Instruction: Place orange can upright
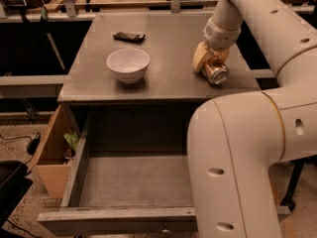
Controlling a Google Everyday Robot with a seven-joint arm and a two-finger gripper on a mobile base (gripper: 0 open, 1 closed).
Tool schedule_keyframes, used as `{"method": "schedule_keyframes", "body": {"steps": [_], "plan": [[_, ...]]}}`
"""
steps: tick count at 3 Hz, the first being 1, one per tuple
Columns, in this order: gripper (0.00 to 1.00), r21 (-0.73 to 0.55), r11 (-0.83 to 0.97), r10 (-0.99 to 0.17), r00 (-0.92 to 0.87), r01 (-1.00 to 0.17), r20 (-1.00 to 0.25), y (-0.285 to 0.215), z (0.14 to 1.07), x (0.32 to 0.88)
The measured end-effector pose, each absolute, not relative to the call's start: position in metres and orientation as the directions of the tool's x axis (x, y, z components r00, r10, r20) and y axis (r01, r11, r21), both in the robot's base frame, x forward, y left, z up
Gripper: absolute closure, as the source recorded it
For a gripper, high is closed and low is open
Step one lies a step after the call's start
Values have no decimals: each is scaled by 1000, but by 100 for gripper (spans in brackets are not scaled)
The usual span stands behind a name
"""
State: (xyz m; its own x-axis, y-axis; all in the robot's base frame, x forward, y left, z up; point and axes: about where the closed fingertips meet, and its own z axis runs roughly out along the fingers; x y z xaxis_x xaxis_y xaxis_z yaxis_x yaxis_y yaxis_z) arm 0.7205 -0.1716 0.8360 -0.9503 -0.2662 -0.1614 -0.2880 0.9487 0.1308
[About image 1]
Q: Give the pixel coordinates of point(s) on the grey cabinet with top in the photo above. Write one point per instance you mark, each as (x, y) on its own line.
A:
(170, 80)

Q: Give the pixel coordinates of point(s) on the black power adapter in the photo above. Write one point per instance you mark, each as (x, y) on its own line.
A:
(32, 147)

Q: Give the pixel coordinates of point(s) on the black bin at left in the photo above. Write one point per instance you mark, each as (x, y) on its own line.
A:
(13, 186)

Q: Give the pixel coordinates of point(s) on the green bag in box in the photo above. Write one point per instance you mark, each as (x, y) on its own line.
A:
(72, 140)

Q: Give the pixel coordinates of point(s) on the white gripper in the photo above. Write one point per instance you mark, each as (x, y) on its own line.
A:
(220, 36)

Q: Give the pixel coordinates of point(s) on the black office chair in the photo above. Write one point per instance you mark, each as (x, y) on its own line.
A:
(288, 199)

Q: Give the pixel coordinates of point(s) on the white ceramic bowl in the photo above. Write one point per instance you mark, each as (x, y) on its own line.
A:
(128, 65)

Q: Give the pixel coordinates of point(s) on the wooden box on floor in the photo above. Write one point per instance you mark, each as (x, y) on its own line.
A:
(55, 155)

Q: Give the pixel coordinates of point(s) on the dark snack bar packet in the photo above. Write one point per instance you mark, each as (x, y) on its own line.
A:
(129, 37)

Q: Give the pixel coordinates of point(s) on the open grey drawer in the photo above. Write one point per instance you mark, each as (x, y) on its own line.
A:
(130, 175)

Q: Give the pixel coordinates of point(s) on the orange soda can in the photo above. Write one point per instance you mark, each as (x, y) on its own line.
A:
(215, 71)

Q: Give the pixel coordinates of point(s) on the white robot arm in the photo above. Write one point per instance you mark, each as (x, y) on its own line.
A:
(233, 140)

